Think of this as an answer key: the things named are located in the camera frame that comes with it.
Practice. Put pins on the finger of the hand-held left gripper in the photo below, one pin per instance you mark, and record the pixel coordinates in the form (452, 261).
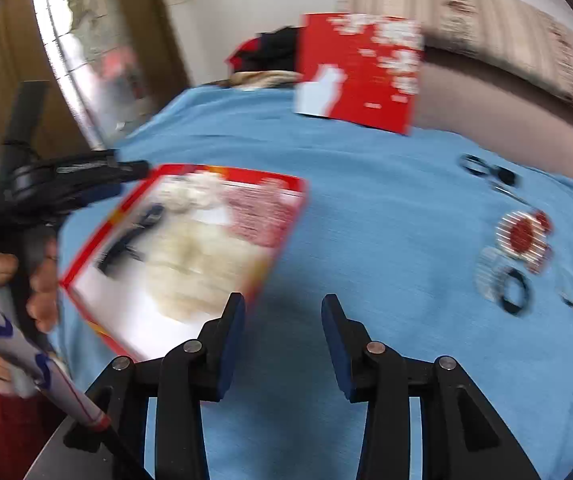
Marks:
(91, 195)
(101, 168)

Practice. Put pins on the cream cherry print scrunchie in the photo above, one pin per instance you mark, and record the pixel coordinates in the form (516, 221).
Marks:
(206, 270)

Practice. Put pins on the blue cloth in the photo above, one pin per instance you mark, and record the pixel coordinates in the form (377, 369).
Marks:
(366, 200)

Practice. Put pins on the dark clothes pile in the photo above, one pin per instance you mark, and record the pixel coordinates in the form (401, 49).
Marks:
(271, 50)

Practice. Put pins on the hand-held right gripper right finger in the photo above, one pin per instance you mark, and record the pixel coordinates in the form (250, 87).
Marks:
(334, 345)

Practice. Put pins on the cream dotted scrunchie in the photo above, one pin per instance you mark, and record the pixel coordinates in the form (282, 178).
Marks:
(191, 190)

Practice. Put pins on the cream floral scarf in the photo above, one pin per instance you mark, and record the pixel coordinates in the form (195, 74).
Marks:
(266, 80)

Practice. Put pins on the red cardboard box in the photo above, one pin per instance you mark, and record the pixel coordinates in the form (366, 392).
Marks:
(131, 310)

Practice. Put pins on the brown upholstered seat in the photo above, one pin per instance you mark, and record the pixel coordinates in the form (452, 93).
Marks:
(491, 105)

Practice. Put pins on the beige striped cloth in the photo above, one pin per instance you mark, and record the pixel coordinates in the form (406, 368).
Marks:
(466, 5)

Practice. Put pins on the person's left hand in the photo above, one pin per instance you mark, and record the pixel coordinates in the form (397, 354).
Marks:
(44, 290)

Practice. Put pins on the thin metal hair pin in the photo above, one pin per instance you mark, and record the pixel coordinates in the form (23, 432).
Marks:
(509, 194)

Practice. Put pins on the red box lid white cat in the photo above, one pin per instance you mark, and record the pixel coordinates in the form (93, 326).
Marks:
(366, 85)

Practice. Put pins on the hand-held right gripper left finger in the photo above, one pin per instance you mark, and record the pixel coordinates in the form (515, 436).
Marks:
(234, 340)

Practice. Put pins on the small black hair clip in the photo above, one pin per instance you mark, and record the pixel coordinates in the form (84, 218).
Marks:
(506, 176)

